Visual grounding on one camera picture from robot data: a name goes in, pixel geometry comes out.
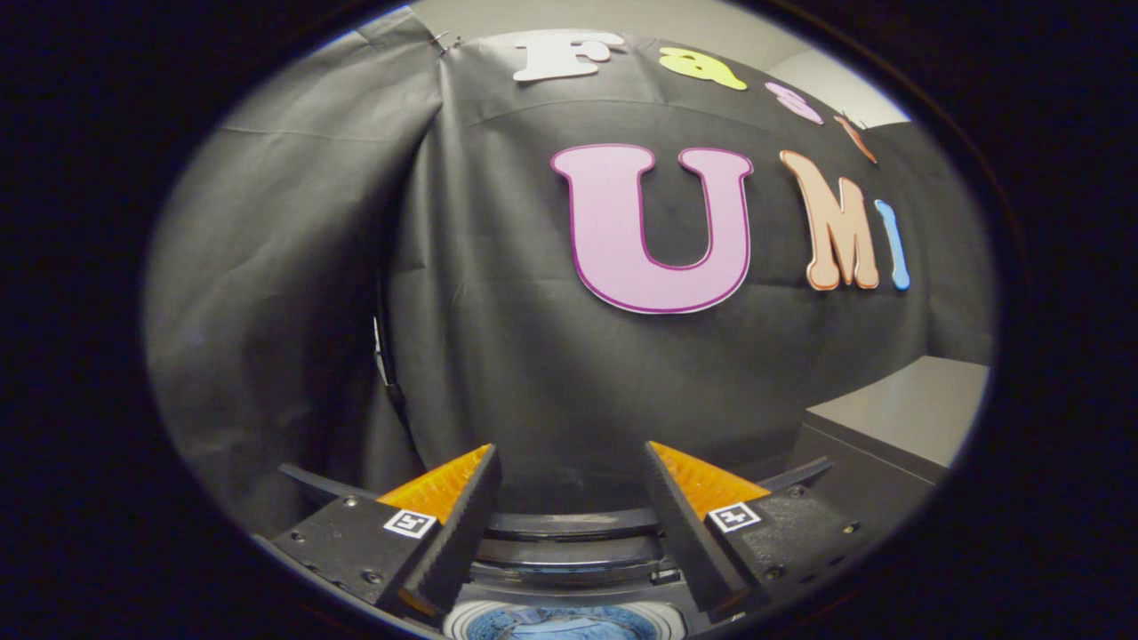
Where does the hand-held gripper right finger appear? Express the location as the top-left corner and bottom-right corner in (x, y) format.
(644, 440), (877, 623)

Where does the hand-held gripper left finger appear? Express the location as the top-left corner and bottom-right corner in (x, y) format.
(267, 443), (503, 623)

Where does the light blue shirt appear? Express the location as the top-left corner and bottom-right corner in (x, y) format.
(467, 606), (659, 640)

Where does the black backdrop cloth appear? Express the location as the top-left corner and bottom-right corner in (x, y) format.
(142, 4), (997, 534)

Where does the beige cabinet with dark top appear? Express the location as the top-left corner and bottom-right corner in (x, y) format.
(787, 356), (992, 534)

